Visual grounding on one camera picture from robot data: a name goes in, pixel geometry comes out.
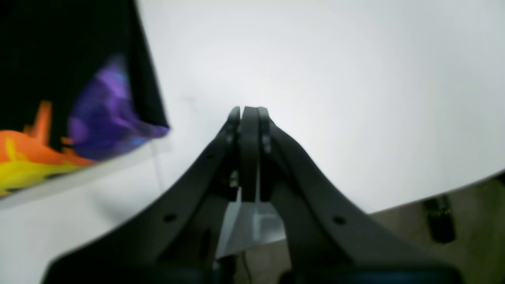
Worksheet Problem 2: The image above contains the black T-shirt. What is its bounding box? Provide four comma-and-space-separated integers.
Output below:
0, 0, 170, 198

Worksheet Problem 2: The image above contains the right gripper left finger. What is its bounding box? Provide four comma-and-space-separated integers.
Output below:
43, 107, 259, 284

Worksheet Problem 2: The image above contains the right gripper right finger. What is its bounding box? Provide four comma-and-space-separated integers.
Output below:
258, 107, 462, 284

